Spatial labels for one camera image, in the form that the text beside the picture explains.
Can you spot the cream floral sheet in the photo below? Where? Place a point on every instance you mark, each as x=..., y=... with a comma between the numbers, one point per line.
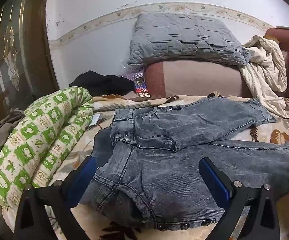
x=267, y=70

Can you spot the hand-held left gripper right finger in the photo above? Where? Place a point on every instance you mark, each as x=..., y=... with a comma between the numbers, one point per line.
x=214, y=177

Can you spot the black cloth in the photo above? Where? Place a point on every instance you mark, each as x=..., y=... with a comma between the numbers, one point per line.
x=99, y=82

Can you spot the leaf printed blanket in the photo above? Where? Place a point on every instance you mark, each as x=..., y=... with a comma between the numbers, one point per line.
x=279, y=136

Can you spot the brown door with glass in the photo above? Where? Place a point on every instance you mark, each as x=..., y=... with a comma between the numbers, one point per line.
x=9, y=55

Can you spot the grey denim pants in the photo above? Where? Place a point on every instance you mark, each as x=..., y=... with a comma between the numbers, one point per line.
x=159, y=175

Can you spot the red and blue card box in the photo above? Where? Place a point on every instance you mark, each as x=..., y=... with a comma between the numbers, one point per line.
x=141, y=88

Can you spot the grey quilted pillow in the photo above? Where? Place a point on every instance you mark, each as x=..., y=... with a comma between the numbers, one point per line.
x=184, y=37

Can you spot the flat grey object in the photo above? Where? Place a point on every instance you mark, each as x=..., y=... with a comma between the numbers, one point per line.
x=285, y=28

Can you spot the clear plastic bag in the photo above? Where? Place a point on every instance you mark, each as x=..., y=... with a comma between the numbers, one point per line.
x=133, y=70

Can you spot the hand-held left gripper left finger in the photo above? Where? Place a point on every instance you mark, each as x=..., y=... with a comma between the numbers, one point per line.
x=84, y=175

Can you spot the green patterned quilt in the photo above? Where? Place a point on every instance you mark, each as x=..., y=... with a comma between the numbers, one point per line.
x=34, y=142

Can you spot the pink and brown cushion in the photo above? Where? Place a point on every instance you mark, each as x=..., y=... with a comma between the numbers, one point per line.
x=197, y=80

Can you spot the small white packet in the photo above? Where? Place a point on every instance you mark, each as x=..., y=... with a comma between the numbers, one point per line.
x=95, y=120

